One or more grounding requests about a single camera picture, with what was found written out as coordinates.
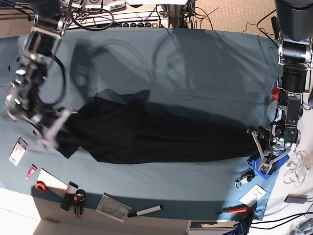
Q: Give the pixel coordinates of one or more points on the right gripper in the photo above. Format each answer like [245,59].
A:
[46,121]

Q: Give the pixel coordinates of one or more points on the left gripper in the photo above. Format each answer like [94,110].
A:
[266,142]

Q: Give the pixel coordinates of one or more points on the black t-shirt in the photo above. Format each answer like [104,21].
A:
[126,133]

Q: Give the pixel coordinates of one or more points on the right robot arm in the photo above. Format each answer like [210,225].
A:
[23,100]

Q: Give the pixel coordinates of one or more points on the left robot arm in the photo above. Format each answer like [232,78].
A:
[293,31]

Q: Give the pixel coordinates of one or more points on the pink white blister pack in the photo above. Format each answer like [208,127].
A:
[18,151]

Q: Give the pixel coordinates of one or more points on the blue block with knob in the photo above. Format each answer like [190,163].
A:
[261,167]

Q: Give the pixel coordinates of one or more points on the pink small tube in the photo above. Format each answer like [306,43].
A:
[31,171]

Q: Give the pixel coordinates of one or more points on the translucent plastic cup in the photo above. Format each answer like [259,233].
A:
[272,110]

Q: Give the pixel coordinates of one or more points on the metal pulley carabiner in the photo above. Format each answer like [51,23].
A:
[247,177]

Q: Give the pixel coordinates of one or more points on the orange tape roll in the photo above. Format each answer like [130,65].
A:
[41,187]

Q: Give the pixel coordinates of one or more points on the red cube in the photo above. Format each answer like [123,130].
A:
[275,93]

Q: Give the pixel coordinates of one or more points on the black white remote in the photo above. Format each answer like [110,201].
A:
[68,197]

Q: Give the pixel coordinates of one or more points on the white card box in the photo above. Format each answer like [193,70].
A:
[252,196]

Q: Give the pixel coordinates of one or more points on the grey adapter box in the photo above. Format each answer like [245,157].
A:
[295,199]

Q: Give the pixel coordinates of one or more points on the orange black pliers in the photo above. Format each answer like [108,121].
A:
[79,201]

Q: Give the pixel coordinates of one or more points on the orange screwdriver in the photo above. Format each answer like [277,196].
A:
[235,210]

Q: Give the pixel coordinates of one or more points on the grey patterned booklet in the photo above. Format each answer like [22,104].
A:
[113,209]

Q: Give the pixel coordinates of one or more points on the white black marker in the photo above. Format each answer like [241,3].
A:
[145,211]

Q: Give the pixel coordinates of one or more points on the power strip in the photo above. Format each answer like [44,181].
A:
[160,23]

